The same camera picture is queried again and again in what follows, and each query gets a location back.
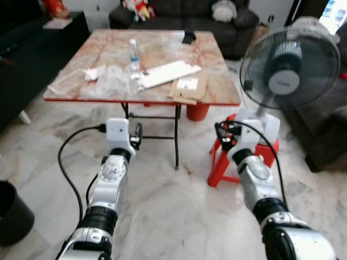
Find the small black object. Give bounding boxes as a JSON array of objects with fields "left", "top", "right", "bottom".
[{"left": 182, "top": 30, "right": 197, "bottom": 46}]

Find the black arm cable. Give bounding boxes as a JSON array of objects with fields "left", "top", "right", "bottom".
[
  {"left": 57, "top": 124, "right": 107, "bottom": 224},
  {"left": 230, "top": 120, "right": 287, "bottom": 205}
]

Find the dark grey armchair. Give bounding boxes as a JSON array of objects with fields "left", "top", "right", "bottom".
[{"left": 281, "top": 32, "right": 347, "bottom": 172}]

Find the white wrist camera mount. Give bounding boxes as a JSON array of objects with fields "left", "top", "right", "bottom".
[
  {"left": 230, "top": 126, "right": 262, "bottom": 161},
  {"left": 106, "top": 118, "right": 132, "bottom": 156}
]

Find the bright window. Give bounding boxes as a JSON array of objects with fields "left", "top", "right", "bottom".
[{"left": 319, "top": 0, "right": 347, "bottom": 34}]

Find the clear plastic bag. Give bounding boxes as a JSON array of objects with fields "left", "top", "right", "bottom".
[{"left": 47, "top": 80, "right": 83, "bottom": 99}]

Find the black round rubbish bin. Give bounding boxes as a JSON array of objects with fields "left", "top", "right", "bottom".
[{"left": 0, "top": 180, "right": 35, "bottom": 246}]

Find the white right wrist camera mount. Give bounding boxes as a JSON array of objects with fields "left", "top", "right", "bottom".
[{"left": 230, "top": 126, "right": 262, "bottom": 161}]

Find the red plastic bucket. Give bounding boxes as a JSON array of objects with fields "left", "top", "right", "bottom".
[{"left": 185, "top": 102, "right": 211, "bottom": 122}]

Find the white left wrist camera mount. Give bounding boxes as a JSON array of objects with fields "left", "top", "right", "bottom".
[{"left": 106, "top": 118, "right": 132, "bottom": 156}]

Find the flat pale paper pad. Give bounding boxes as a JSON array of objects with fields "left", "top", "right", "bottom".
[{"left": 43, "top": 17, "right": 73, "bottom": 30}]

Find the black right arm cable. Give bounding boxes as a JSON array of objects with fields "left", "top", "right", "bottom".
[{"left": 230, "top": 120, "right": 287, "bottom": 205}]

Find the black low cabinet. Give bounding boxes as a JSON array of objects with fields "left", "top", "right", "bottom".
[{"left": 0, "top": 11, "right": 91, "bottom": 134}]

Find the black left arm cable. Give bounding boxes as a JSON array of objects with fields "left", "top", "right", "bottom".
[{"left": 57, "top": 124, "right": 107, "bottom": 224}]

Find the brown cardboard parcel with label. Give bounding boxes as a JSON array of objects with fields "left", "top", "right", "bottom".
[{"left": 168, "top": 73, "right": 209, "bottom": 106}]

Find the red plastic stool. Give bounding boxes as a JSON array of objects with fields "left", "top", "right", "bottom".
[{"left": 207, "top": 113, "right": 280, "bottom": 189}]

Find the marble-top folding table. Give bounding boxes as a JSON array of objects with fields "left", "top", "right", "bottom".
[{"left": 43, "top": 28, "right": 242, "bottom": 170}]

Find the grey plush cushion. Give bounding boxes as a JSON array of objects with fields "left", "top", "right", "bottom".
[{"left": 211, "top": 0, "right": 239, "bottom": 23}]

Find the clear plastic water bottle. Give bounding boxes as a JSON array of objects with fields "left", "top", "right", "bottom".
[{"left": 128, "top": 38, "right": 142, "bottom": 77}]

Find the red and white plush toy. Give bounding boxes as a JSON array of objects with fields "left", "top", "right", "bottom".
[{"left": 121, "top": 0, "right": 156, "bottom": 22}]

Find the red ornament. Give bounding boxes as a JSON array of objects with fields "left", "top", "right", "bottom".
[{"left": 42, "top": 0, "right": 70, "bottom": 20}]

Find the long white box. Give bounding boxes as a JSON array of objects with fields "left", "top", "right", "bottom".
[{"left": 139, "top": 60, "right": 203, "bottom": 90}]

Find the white and black table fan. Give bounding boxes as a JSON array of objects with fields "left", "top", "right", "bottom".
[{"left": 239, "top": 25, "right": 342, "bottom": 145}]

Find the clear bubble wrap sheet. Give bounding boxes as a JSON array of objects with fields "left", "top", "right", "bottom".
[{"left": 81, "top": 65, "right": 140, "bottom": 99}]

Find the crumpled white tissue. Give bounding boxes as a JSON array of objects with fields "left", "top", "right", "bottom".
[{"left": 82, "top": 66, "right": 107, "bottom": 82}]

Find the dark grey sofa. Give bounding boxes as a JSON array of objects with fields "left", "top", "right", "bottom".
[{"left": 108, "top": 0, "right": 261, "bottom": 61}]

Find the pale grey cloth bundle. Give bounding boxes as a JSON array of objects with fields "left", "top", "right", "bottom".
[{"left": 292, "top": 16, "right": 340, "bottom": 43}]

